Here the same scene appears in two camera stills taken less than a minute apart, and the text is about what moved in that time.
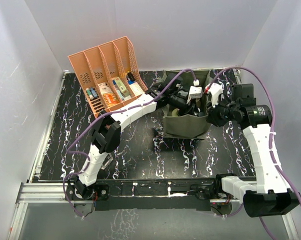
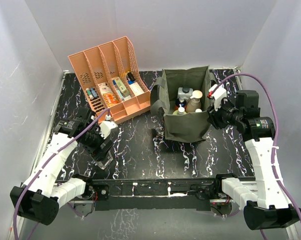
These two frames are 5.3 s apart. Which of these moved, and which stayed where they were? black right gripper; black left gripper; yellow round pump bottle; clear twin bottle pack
Moved: black left gripper
Stayed: clear twin bottle pack; black right gripper; yellow round pump bottle
